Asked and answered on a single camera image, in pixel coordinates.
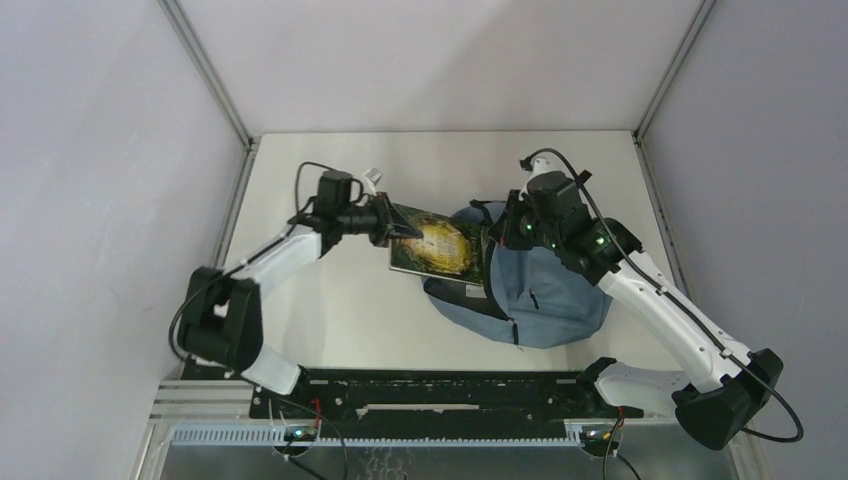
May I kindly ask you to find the right aluminium corner post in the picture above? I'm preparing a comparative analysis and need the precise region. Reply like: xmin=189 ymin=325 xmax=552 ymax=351
xmin=633 ymin=0 xmax=719 ymax=144

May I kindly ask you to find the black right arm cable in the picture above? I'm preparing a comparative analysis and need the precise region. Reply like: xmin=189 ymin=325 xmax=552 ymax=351
xmin=519 ymin=147 xmax=805 ymax=444

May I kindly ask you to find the aluminium corner post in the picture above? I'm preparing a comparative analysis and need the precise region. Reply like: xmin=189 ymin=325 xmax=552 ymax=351
xmin=633 ymin=0 xmax=719 ymax=144
xmin=156 ymin=0 xmax=256 ymax=150

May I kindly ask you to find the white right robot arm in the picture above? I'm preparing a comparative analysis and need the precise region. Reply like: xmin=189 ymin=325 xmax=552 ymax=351
xmin=490 ymin=170 xmax=784 ymax=450

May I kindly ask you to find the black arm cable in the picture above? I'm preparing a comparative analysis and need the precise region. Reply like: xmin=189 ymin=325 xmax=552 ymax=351
xmin=168 ymin=160 xmax=349 ymax=480
xmin=519 ymin=147 xmax=805 ymax=444

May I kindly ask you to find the blue student backpack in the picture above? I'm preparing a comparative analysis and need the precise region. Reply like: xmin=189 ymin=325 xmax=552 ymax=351
xmin=423 ymin=199 xmax=612 ymax=349

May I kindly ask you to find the left aluminium corner post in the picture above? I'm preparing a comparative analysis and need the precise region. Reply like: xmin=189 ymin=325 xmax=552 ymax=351
xmin=156 ymin=0 xmax=256 ymax=150

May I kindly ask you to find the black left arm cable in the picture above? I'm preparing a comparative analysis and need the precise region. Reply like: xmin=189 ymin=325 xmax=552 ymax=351
xmin=168 ymin=160 xmax=349 ymax=480

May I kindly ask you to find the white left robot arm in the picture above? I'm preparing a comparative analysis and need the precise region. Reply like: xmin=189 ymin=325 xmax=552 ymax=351
xmin=168 ymin=168 xmax=423 ymax=417

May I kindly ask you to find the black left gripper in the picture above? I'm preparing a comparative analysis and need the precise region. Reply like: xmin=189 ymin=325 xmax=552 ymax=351
xmin=338 ymin=192 xmax=424 ymax=248

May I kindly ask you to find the dark green forest book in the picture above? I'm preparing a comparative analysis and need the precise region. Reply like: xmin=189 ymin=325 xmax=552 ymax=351
xmin=389 ymin=204 xmax=484 ymax=286

